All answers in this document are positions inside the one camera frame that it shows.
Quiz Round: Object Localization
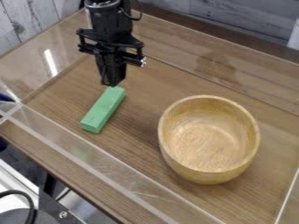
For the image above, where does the green rectangular block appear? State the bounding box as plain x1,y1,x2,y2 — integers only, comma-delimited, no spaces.
80,87,127,134

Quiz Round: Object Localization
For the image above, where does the brown wooden bowl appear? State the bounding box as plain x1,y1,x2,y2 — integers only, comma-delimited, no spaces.
158,95,260,185

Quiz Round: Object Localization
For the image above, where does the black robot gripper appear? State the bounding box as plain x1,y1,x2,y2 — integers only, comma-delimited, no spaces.
76,1,146,87

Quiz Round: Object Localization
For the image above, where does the blue object at left edge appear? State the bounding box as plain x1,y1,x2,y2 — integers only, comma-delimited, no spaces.
0,92,15,152

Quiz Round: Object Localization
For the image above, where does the black cable at bottom left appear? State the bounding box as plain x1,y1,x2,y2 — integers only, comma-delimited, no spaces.
0,189,39,224

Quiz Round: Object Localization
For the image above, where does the clear acrylic tray wall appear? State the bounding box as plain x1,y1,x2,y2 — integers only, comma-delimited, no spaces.
0,8,299,224

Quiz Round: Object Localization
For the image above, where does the black metal bracket with screw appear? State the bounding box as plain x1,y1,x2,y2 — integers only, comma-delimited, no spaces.
35,191,87,224

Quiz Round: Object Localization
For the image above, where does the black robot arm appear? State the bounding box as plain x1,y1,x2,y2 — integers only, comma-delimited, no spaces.
76,0,146,87

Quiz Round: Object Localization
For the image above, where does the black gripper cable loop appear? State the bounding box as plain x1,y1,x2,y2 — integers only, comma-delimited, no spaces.
118,0,144,22

